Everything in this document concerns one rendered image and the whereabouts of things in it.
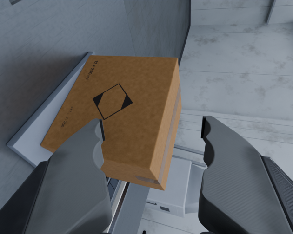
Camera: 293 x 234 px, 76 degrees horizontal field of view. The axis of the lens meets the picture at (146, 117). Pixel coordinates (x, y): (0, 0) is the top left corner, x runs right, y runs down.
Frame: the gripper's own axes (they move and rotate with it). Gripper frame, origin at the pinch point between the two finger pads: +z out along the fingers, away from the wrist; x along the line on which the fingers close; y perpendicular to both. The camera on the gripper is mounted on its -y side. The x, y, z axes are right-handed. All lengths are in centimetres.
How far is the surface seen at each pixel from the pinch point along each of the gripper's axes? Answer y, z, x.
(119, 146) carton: 17.8, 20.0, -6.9
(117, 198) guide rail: 60, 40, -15
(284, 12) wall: 11, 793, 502
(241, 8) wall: -7, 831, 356
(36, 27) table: -4.5, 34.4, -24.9
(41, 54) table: 1.1, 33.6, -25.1
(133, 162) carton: 19.3, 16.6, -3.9
